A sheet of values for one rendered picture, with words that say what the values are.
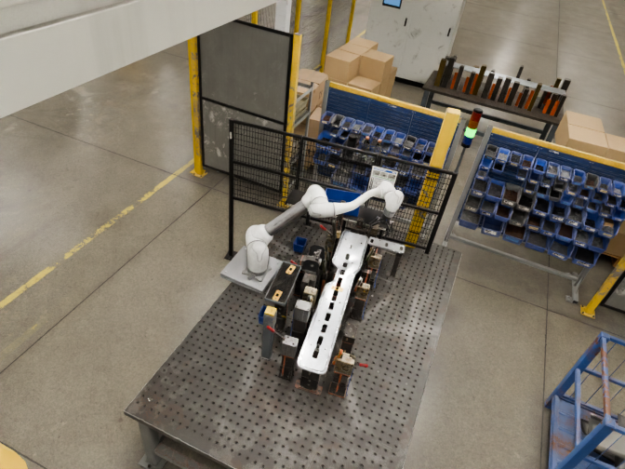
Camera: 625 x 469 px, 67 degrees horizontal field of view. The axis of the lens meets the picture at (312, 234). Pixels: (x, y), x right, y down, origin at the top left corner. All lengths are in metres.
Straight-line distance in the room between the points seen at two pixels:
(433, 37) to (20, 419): 8.25
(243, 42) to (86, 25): 4.86
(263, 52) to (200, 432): 3.53
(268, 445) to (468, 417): 1.86
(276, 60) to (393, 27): 4.87
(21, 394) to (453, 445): 3.27
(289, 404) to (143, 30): 2.91
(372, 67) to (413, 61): 2.21
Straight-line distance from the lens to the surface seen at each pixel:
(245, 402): 3.10
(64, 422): 4.05
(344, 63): 7.21
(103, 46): 0.26
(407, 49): 9.57
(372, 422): 3.13
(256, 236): 3.68
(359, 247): 3.70
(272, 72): 5.02
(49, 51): 0.24
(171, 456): 3.50
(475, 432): 4.19
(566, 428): 4.37
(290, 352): 2.95
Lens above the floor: 3.38
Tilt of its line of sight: 40 degrees down
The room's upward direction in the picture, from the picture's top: 9 degrees clockwise
